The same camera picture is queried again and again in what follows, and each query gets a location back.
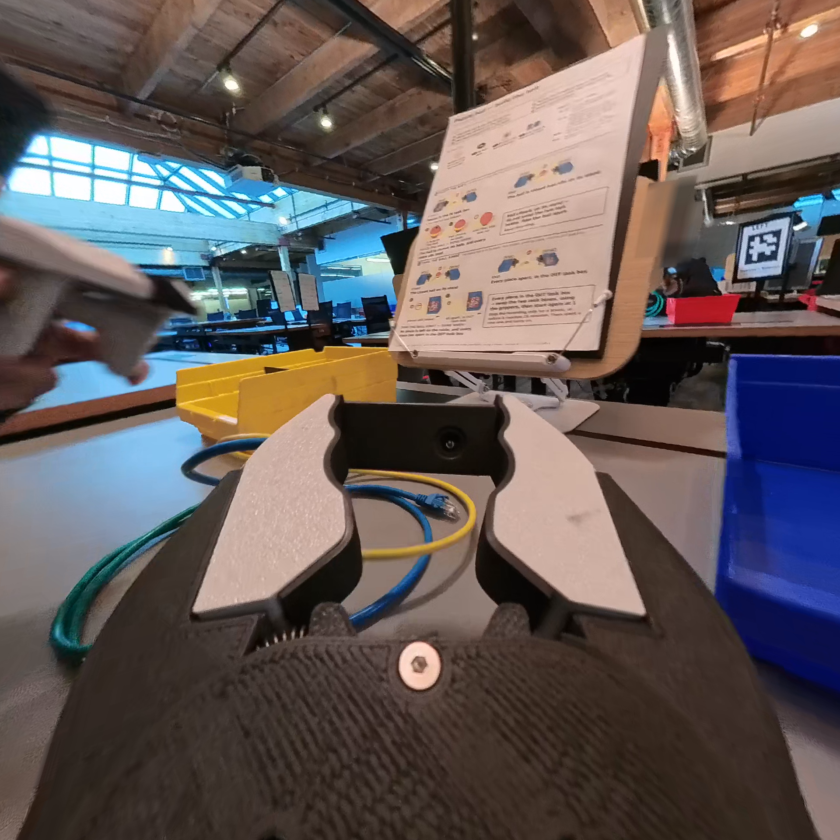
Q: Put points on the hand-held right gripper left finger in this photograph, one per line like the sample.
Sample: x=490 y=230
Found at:
x=275 y=512

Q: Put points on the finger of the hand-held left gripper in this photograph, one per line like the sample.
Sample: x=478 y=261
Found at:
x=118 y=328
x=79 y=253

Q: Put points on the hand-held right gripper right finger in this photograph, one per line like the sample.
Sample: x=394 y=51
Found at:
x=564 y=525

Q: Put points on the black port box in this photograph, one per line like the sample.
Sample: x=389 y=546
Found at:
x=407 y=436

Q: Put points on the person's left hand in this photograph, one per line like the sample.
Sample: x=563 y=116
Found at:
x=46 y=371

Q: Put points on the yellow plastic bin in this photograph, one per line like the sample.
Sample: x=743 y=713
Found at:
x=282 y=387

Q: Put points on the small document stand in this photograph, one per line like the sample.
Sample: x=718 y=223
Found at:
x=282 y=291
x=308 y=291

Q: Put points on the white ceiling unit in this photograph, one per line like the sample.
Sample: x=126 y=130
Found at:
x=249 y=178

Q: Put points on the instruction sheet on wooden stand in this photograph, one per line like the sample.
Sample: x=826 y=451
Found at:
x=630 y=328

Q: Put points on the blue plastic bin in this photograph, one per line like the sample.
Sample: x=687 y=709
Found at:
x=787 y=512

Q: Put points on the red plastic bin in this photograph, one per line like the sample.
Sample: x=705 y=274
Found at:
x=702 y=308

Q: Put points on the black monitor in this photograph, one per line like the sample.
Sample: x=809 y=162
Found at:
x=399 y=253

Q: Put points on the printed instruction sheet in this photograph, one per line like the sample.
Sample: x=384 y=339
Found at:
x=525 y=216

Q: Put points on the black and white tag sign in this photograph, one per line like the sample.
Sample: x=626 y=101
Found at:
x=764 y=248

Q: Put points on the black ceiling pillar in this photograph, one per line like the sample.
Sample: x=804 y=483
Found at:
x=463 y=52

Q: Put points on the silver ventilation duct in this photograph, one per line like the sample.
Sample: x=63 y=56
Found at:
x=686 y=85

